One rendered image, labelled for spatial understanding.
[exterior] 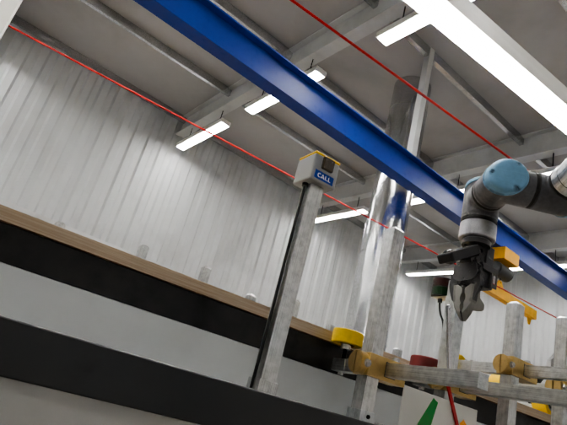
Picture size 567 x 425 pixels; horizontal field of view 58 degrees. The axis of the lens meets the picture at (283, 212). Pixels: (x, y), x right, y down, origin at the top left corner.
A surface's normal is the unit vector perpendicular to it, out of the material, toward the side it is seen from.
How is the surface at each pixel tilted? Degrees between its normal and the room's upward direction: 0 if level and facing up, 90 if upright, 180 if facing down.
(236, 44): 90
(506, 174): 90
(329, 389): 90
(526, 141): 90
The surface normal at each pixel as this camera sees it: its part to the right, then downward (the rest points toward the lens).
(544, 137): -0.75, -0.41
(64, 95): 0.61, -0.15
